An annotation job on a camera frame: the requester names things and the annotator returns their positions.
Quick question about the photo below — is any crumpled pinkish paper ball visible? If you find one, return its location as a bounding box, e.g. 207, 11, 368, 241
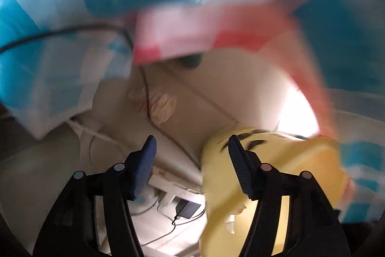
129, 85, 177, 125

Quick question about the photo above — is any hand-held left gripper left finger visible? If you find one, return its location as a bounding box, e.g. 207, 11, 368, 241
32, 135, 157, 257

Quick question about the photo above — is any black cable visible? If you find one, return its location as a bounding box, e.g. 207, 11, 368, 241
0, 23, 202, 170

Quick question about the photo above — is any dark green table leg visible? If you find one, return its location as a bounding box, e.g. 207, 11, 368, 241
177, 54, 203, 69

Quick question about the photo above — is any black power adapter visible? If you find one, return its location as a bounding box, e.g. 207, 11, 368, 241
175, 200, 201, 220

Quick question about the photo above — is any yellow plastic basin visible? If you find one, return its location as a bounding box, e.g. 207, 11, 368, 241
199, 121, 351, 257

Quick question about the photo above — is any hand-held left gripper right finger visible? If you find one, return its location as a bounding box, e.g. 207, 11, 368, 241
228, 134, 351, 257

